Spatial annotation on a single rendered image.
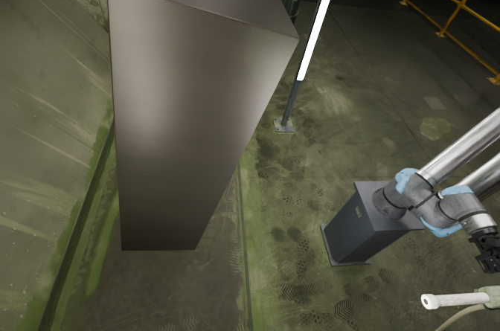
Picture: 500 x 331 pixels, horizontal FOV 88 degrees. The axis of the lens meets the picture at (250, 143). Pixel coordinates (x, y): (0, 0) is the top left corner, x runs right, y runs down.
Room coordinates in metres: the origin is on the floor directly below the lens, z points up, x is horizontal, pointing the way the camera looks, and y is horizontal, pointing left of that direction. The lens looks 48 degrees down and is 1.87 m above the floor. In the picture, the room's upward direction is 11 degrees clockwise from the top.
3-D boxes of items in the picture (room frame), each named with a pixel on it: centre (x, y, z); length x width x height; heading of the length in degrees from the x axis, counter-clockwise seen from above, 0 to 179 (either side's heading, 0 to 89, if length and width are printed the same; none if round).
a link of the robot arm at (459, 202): (0.58, -0.80, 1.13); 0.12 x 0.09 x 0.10; 13
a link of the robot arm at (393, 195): (0.84, -0.85, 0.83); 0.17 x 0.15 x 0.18; 40
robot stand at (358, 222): (0.85, -0.85, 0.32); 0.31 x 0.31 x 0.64; 14
